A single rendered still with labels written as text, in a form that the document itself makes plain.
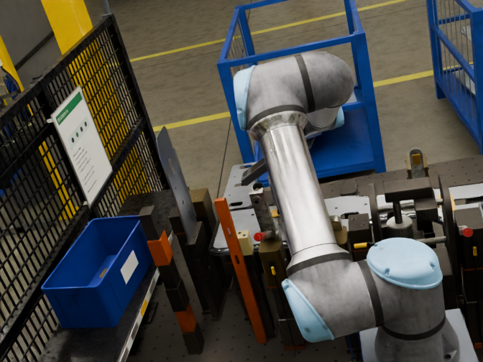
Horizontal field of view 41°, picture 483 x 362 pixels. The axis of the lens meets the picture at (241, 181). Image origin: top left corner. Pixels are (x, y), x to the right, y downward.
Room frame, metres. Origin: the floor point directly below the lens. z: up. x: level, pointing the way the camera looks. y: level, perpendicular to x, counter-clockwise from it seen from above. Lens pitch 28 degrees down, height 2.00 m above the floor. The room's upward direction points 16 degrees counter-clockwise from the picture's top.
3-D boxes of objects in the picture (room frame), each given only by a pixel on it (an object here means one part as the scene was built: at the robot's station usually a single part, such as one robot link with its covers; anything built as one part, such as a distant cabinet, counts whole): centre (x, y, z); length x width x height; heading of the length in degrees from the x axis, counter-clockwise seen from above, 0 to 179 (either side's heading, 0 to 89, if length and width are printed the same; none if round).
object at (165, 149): (1.65, 0.18, 1.17); 0.12 x 0.01 x 0.34; 164
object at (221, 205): (1.44, 0.07, 0.95); 0.03 x 0.01 x 0.50; 74
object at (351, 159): (3.85, -0.55, 0.48); 1.20 x 0.80 x 0.95; 168
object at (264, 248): (1.39, -0.02, 0.87); 0.10 x 0.07 x 0.35; 164
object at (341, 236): (1.32, -0.19, 0.88); 0.11 x 0.07 x 0.37; 164
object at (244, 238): (1.46, 0.04, 0.88); 0.04 x 0.04 x 0.37; 74
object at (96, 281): (1.43, 0.41, 1.10); 0.30 x 0.17 x 0.13; 159
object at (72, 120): (1.81, 0.43, 1.30); 0.23 x 0.02 x 0.31; 164
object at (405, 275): (0.86, -0.22, 1.27); 0.13 x 0.12 x 0.14; 89
